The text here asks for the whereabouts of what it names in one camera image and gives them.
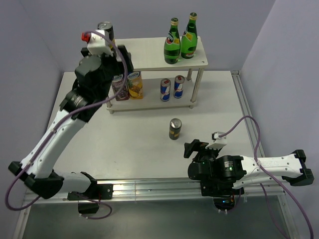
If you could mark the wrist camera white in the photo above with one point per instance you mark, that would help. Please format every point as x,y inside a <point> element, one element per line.
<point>96,44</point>
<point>218,141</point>

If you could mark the green glass bottle short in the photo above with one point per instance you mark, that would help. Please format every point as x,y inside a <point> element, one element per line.
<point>172,43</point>

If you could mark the white two-tier shelf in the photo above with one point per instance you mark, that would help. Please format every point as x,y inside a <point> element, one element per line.
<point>148,58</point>

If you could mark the aluminium frame rail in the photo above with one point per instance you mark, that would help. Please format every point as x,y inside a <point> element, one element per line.
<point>133,151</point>

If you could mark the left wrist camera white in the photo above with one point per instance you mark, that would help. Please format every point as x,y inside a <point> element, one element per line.
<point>96,44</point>

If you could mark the green glass bottle tall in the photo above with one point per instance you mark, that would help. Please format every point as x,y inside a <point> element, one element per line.
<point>189,38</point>

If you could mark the blue silver energy can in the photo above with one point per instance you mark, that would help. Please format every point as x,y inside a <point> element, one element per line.
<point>165,85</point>

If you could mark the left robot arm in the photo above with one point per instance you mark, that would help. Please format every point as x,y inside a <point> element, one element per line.
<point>91,87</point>

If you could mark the black yellow soda can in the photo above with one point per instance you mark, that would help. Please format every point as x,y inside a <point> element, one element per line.
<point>106,28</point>

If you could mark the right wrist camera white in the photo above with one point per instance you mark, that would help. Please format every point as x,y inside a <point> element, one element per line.
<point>218,141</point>

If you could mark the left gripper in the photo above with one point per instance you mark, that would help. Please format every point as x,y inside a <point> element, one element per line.
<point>118,66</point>

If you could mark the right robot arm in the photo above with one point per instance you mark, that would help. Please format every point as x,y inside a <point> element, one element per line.
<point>222,176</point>

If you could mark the yellow pineapple juice carton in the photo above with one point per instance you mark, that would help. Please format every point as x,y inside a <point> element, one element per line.
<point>135,85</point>

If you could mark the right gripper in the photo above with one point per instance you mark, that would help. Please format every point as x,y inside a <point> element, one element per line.
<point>196,145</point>

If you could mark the purple grape juice carton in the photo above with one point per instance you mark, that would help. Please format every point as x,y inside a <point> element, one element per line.
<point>119,85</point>

